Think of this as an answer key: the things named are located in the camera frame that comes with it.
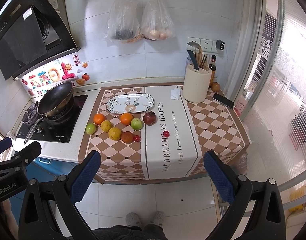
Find dark orange tangerine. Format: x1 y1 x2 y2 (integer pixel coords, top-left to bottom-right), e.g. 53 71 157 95
121 131 134 144

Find grey slipper left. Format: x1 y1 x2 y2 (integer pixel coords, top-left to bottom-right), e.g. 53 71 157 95
125 212 142 228

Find plastic bag with eggs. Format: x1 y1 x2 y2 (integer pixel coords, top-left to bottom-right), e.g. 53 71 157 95
140 0 175 41

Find black range hood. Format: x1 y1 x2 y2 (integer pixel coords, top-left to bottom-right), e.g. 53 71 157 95
0 0 80 80

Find grey slipper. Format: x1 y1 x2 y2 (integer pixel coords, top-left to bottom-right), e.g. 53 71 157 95
150 211 165 227
125 212 142 228

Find green apple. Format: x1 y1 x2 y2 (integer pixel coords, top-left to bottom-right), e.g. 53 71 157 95
85 123 97 135
131 118 143 131

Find black smartphone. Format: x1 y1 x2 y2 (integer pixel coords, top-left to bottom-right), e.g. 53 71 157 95
213 93 234 109

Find colourful wall stickers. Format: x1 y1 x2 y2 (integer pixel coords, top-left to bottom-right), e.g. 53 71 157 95
20 55 90 98

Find brown round onion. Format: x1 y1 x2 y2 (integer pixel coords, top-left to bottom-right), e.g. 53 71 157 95
211 82 221 93

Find small red fruit left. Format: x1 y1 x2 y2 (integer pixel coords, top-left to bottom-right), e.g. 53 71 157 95
133 135 141 142

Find black plug adapter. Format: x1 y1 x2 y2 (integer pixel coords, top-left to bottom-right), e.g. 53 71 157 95
215 40 225 51

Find dark sauce bottle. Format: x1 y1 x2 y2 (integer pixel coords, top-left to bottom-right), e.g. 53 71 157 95
208 55 216 87

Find dark knife handle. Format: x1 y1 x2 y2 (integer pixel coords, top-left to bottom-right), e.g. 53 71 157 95
187 50 199 71

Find oval deer-pattern plate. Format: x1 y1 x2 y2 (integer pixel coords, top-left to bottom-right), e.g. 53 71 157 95
106 94 155 114

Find small red fruit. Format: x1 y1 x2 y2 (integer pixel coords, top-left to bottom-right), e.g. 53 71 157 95
133 135 141 142
163 131 170 138

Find black gas stove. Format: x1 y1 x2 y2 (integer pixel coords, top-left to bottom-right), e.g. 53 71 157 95
16 95 88 143

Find small red fruit right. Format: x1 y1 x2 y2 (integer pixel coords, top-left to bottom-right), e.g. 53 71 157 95
163 131 170 138

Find white folded paper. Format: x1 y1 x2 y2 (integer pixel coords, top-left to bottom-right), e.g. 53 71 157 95
170 88 181 100

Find white wall socket strip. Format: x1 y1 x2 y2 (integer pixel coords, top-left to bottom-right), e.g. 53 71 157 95
186 37 223 54

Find dark red apple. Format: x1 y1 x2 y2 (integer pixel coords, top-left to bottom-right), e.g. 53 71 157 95
143 111 157 126

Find orange fruit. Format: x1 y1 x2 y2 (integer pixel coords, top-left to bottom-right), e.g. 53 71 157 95
93 113 106 126
120 113 133 126

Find grey slipper right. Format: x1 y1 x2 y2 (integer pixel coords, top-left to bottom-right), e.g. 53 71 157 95
150 211 165 227

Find yellow orange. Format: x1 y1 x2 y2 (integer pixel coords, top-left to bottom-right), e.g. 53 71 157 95
100 120 113 133
108 127 122 141

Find wooden chopsticks bundle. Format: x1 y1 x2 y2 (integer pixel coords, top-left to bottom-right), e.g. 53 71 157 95
194 45 209 70

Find plastic bag dark contents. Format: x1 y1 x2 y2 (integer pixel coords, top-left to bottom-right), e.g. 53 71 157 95
105 0 140 42

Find checkered brown table mat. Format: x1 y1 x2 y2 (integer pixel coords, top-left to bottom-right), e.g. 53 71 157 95
78 84 250 184

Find black frying pan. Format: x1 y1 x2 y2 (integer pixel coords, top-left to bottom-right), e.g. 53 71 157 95
24 82 74 144

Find cream utensil holder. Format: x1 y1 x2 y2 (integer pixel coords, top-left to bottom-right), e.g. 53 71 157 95
182 64 212 103

